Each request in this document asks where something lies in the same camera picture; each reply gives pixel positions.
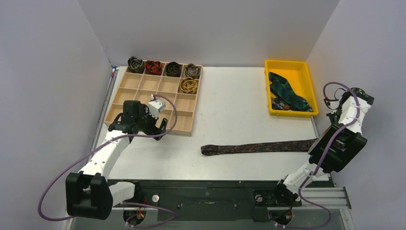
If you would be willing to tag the dark floral tie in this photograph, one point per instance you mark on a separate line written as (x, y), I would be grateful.
(278, 104)

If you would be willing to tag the green striped tie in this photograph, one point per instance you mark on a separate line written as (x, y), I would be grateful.
(281, 88)

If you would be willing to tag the yellow plastic bin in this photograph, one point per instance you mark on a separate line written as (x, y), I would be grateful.
(298, 75)

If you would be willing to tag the red black rolled tie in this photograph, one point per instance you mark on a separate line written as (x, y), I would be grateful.
(153, 67)

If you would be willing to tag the wooden compartment tray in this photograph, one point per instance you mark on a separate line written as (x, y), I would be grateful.
(131, 86)

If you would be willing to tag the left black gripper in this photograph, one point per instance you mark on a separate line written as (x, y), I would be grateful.
(153, 130)

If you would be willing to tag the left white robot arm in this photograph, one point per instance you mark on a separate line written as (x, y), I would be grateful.
(88, 193)

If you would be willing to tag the aluminium frame rail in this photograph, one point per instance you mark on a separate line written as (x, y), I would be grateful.
(324, 209)

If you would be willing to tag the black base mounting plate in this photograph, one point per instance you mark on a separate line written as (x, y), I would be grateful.
(207, 201)

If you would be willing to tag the grey brown rolled tie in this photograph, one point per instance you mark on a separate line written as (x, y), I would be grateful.
(192, 71)

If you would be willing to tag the dark grey rolled tie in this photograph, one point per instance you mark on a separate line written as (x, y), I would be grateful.
(135, 65)

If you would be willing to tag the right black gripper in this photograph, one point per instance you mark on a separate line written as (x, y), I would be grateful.
(320, 147)

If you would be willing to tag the black gold rolled tie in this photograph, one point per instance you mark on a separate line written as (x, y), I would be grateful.
(173, 69)

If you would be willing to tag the dark orange paisley tie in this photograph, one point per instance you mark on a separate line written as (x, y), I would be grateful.
(280, 146)

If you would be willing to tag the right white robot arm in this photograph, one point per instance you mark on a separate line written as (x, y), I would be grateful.
(331, 152)

